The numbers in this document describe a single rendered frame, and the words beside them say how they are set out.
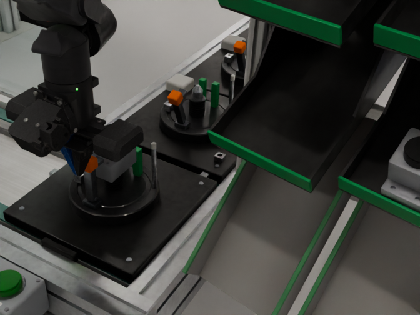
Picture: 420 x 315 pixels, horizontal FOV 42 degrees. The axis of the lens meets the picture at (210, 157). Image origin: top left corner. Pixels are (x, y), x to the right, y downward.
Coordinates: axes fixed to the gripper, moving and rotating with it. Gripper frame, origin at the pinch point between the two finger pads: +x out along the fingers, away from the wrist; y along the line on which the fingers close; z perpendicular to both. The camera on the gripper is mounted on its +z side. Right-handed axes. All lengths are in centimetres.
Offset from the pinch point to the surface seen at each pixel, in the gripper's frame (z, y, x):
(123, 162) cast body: -7.2, 2.2, 5.1
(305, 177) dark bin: 2.3, 32.2, -11.4
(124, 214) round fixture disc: -2.9, 5.3, 10.7
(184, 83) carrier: -41.6, -8.1, 10.5
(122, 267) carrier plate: 4.3, 10.1, 12.6
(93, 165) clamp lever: -1.9, 1.0, 2.8
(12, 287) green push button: 14.6, 0.2, 12.4
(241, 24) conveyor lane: -82, -15, 13
